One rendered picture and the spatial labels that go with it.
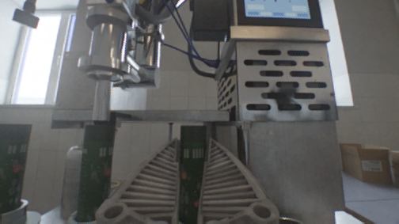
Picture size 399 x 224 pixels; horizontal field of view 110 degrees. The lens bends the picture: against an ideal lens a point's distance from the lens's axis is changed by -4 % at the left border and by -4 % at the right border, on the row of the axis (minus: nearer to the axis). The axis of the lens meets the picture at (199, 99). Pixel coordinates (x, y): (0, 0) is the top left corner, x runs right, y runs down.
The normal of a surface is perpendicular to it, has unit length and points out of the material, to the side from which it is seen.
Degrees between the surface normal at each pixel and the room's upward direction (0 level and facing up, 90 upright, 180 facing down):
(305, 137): 90
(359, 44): 90
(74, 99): 90
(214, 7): 90
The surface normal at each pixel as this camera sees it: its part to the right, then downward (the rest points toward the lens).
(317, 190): 0.01, -0.17
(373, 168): -0.36, -0.16
